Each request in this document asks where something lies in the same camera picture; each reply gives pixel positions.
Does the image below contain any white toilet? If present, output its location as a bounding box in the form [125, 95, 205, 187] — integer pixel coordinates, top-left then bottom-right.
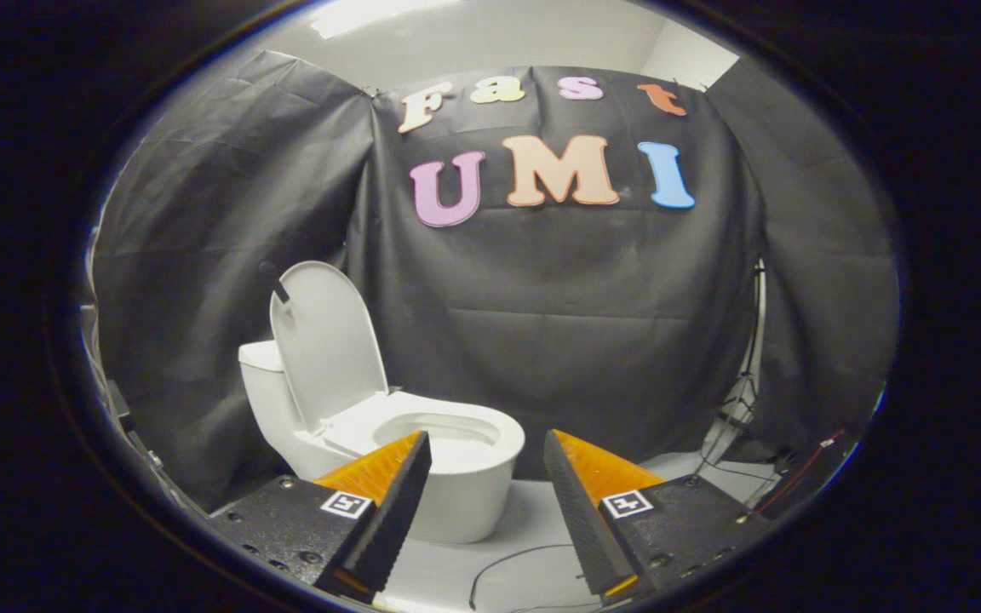
[238, 340, 526, 545]

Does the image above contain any black backdrop cloth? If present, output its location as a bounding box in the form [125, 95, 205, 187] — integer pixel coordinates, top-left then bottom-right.
[89, 49, 902, 513]

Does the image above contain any black floor cable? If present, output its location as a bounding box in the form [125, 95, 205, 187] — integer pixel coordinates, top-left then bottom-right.
[467, 543, 582, 610]

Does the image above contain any black tripod stand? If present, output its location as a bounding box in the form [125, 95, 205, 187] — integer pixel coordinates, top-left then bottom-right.
[698, 259, 769, 471]

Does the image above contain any red floor cable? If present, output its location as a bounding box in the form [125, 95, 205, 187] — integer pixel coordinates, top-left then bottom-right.
[754, 429, 846, 517]

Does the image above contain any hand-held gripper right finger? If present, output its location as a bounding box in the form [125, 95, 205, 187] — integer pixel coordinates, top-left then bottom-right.
[543, 429, 772, 607]

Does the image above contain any white toilet lid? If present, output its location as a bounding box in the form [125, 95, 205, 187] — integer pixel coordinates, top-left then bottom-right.
[258, 260, 390, 432]

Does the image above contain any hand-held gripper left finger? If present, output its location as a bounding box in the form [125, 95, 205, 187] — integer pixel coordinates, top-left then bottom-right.
[209, 431, 433, 605]

